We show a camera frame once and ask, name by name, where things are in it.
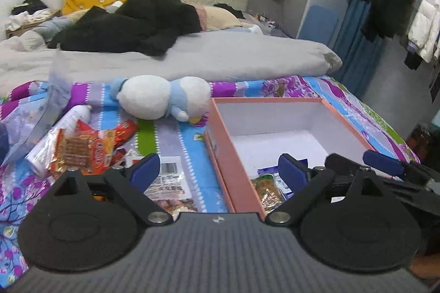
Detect grey duvet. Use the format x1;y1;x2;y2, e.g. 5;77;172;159
0;30;343;94

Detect beige pillow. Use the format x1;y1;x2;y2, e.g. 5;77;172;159
194;4;245;31

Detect clear packet of brown squares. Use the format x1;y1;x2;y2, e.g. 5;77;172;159
50;128;93;174

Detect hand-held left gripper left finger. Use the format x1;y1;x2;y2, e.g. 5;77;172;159
51;153;174;226

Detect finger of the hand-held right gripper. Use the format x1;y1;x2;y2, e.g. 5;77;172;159
364;150;440;192
325;153;365;174

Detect white spray bottle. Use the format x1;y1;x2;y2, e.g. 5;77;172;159
26;105;93;177

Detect blue and white snack packet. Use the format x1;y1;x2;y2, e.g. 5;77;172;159
250;167;294;214

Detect white and blue plush toy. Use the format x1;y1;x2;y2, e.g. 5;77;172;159
111;75;212;123

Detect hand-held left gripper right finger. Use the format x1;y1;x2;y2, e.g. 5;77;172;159
265;153;391;225

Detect black cloth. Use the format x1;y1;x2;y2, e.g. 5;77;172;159
10;0;49;15

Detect red wrapper snack bar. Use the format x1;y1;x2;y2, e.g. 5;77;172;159
113;120;139;147

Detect floral striped bedsheet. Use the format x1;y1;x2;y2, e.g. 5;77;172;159
0;75;422;280

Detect red and yellow snack packet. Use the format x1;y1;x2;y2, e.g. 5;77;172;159
87;129;116;174

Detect clear plastic bag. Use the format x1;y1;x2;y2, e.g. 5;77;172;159
0;73;73;165

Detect white cloth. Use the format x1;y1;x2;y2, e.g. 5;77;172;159
5;9;52;32

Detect black coat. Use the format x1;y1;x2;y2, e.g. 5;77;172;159
48;0;203;56

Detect pink cardboard box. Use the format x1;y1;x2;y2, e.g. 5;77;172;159
203;97;401;214

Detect white puffer jacket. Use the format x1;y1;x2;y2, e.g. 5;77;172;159
407;0;440;63

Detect white label snack packet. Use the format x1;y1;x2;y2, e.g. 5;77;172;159
142;156;199;214

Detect blue curtain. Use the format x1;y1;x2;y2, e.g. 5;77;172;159
333;0;383;98

